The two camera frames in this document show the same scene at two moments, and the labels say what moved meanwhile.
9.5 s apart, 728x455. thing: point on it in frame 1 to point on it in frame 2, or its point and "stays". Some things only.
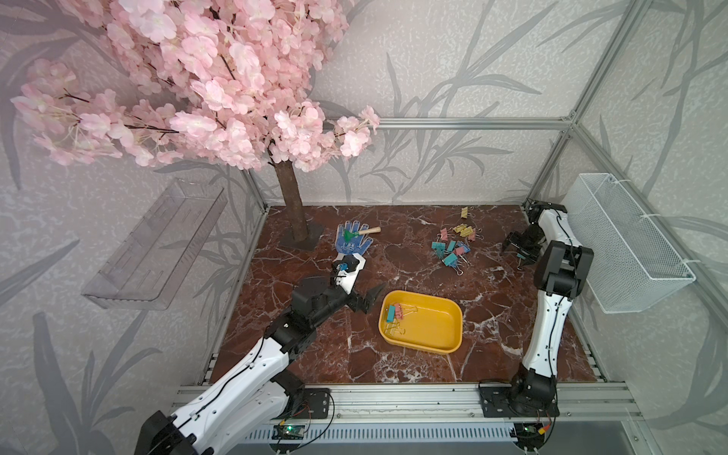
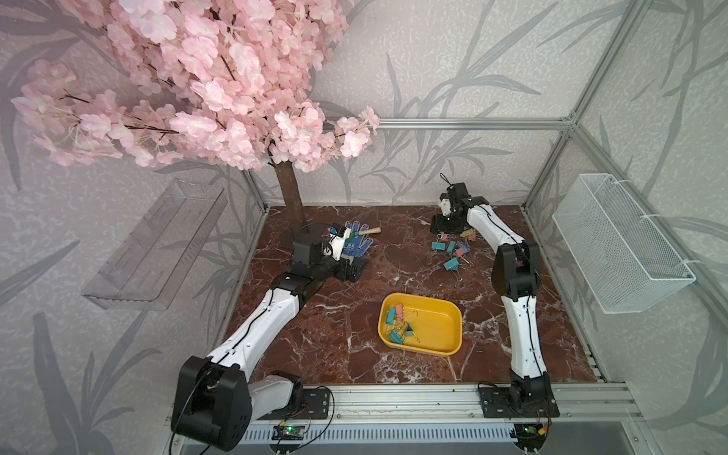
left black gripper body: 338,300 to 339,270
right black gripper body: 527,242 to 446,224
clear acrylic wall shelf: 148,266 stays
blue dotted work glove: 357,245 stays
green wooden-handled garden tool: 350,235 stays
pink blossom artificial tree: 225,82 stays
